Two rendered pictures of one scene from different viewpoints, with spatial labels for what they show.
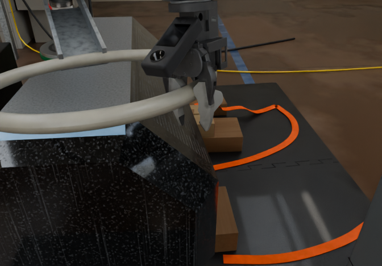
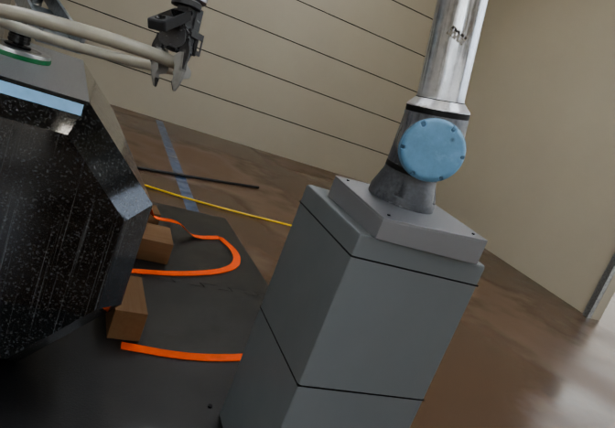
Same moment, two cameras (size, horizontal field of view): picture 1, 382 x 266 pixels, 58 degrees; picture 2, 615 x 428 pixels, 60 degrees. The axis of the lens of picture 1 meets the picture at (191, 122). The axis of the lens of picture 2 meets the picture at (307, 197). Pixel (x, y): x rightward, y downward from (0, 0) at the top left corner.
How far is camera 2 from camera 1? 85 cm
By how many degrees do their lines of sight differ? 27
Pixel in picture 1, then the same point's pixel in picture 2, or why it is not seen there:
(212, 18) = (198, 19)
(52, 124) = (79, 26)
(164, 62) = (165, 20)
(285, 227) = (201, 335)
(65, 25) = not seen: hidden behind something
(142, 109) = (140, 46)
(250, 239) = (158, 337)
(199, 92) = (177, 58)
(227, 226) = (136, 306)
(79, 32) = not seen: hidden behind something
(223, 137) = (149, 240)
